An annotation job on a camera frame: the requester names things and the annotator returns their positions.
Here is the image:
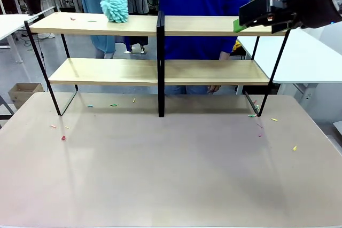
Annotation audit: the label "teal fluffy duster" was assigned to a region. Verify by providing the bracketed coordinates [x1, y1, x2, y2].
[99, 0, 129, 24]

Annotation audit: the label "white table with rounded corner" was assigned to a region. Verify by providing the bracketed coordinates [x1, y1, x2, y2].
[236, 27, 342, 85]

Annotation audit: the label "brown cardboard box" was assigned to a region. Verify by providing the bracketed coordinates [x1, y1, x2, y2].
[7, 82, 45, 110]

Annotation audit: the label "yellow cloth bundle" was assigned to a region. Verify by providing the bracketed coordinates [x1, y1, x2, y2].
[231, 40, 243, 53]

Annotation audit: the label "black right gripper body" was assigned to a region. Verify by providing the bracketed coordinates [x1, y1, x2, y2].
[288, 0, 342, 30]

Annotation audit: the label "two-tier wooden shelf black frame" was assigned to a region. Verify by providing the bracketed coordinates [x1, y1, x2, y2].
[24, 10, 292, 118]

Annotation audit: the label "grey metal stand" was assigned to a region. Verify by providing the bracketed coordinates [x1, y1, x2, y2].
[0, 94, 15, 129]

